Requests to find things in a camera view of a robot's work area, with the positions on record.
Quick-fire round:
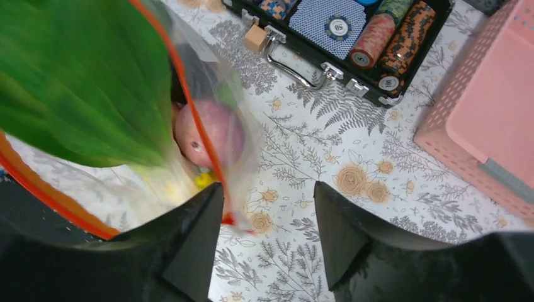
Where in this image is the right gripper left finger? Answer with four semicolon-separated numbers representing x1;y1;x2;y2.
1;182;223;301

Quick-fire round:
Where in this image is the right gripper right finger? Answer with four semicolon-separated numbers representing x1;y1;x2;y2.
314;181;533;301

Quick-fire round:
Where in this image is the yellow toy banana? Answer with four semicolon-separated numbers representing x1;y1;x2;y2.
195;171;217;191

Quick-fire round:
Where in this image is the clear orange-zip bag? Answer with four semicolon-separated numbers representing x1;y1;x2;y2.
1;1;262;239

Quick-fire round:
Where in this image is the purple toy onion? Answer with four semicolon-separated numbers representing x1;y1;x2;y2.
174;99;244;168

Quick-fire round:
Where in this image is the green white bok choy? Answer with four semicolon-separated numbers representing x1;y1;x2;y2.
1;1;198;215

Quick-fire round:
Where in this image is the floral table mat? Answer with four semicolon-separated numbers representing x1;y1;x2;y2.
0;0;534;302

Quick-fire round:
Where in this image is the pink plastic basket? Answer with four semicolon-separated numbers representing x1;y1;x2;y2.
414;1;533;219

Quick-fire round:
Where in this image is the black poker chip case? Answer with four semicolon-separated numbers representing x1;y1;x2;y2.
224;1;454;108

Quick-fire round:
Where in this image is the small wooden cube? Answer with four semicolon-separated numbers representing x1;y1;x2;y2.
244;25;268;54

